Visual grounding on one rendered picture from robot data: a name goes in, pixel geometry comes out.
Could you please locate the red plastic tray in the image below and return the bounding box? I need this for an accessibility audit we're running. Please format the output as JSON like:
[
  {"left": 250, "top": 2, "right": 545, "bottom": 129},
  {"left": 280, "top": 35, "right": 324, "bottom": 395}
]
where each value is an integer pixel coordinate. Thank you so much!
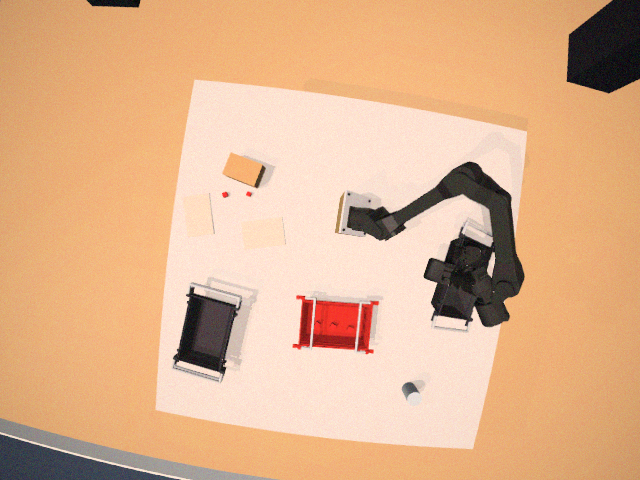
[{"left": 293, "top": 295, "right": 379, "bottom": 354}]

